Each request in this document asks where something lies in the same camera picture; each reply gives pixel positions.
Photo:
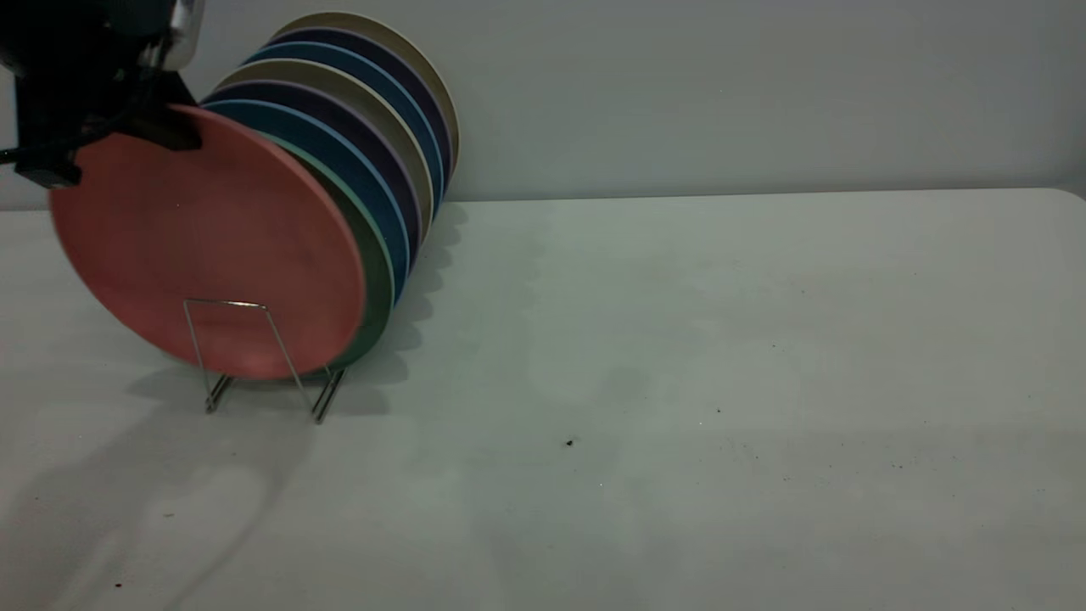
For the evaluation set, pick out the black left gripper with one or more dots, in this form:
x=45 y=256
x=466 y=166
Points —
x=76 y=76

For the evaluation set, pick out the pink round plate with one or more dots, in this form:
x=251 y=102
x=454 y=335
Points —
x=204 y=246

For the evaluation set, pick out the blue round plate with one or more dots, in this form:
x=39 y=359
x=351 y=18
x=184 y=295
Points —
x=399 y=100
x=348 y=165

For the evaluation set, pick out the dark purple round plate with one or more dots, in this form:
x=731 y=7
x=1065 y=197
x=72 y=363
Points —
x=411 y=76
x=365 y=140

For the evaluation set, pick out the beige round plate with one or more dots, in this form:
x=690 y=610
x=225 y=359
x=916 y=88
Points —
x=407 y=47
x=382 y=117

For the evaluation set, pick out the green round plate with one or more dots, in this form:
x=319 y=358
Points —
x=378 y=276

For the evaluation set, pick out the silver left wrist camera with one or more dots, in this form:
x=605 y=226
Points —
x=182 y=34

